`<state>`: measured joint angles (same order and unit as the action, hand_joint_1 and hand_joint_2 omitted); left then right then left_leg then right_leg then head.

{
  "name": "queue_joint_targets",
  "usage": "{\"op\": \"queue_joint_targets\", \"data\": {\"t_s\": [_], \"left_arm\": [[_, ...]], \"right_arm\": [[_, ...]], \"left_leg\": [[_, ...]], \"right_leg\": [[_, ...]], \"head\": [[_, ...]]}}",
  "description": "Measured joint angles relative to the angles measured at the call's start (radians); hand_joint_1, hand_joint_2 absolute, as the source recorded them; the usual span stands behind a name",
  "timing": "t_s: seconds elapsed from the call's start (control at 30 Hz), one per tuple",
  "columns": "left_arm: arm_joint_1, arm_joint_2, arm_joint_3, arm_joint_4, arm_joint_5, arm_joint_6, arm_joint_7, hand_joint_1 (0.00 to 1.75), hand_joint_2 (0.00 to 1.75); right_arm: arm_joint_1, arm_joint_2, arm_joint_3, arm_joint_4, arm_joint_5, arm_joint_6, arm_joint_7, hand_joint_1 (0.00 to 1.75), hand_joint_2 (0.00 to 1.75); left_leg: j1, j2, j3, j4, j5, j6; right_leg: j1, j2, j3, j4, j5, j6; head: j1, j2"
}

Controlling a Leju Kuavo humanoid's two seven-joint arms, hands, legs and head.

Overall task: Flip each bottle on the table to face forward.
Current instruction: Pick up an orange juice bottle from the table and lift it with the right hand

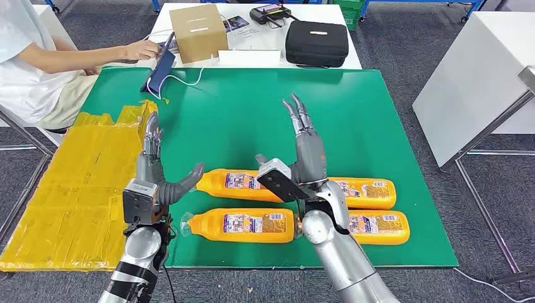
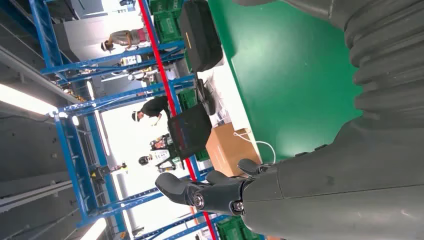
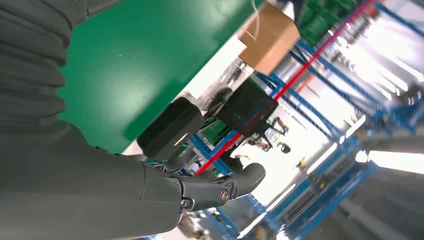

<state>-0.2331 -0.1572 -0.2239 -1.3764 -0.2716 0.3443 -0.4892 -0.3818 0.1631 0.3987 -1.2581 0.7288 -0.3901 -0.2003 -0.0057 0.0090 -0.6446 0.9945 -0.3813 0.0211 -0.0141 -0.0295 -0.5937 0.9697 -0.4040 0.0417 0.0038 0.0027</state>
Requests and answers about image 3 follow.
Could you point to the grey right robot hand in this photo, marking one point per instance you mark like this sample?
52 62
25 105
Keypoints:
82 195

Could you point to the black zip carrying case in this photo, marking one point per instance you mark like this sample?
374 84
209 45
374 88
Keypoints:
169 129

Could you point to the green plastic crate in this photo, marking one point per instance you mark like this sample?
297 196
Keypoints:
217 132

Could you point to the person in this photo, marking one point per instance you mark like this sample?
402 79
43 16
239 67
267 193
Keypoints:
232 164

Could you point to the white table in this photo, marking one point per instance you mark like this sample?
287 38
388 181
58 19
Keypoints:
215 66

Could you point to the black white machine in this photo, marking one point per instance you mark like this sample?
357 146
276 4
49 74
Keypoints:
271 136

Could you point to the brown cardboard box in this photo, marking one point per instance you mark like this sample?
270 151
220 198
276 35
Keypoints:
270 39

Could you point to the red rack beam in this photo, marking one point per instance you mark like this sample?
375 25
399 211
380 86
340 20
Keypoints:
298 71

